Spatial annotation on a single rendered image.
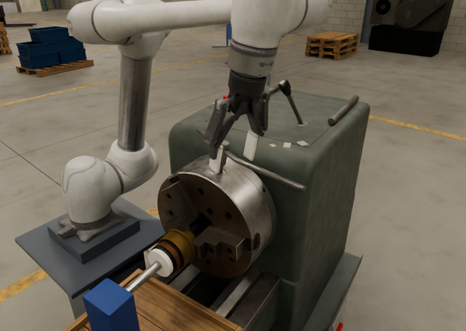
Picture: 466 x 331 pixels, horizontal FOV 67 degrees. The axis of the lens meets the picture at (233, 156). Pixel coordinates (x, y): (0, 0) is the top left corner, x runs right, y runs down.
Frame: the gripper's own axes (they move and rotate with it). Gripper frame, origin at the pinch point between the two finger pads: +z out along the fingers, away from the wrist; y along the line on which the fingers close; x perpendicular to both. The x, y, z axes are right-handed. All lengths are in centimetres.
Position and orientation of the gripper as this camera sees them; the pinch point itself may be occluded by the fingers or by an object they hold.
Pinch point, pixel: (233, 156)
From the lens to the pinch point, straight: 79.9
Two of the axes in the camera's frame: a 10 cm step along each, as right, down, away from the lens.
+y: 7.5, -2.5, 6.1
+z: -1.6, 8.3, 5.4
